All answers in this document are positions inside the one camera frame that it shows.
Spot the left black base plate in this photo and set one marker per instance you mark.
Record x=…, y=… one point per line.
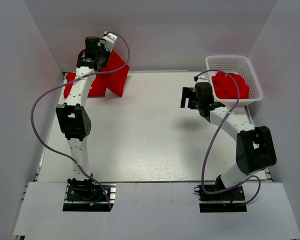
x=88, y=196

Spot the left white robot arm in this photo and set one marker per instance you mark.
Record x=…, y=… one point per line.
x=72, y=117

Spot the white plastic basket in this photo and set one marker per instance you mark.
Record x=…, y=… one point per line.
x=240, y=65

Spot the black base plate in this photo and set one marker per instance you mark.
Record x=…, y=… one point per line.
x=232, y=201
x=88, y=196

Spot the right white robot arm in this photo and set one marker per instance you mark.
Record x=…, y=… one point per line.
x=254, y=149

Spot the crumpled red shirts in basket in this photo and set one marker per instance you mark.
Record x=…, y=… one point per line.
x=225, y=88

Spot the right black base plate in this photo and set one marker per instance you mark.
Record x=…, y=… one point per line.
x=232, y=201

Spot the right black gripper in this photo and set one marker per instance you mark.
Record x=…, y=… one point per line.
x=187, y=92

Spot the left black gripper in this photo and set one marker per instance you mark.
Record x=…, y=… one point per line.
x=103, y=48

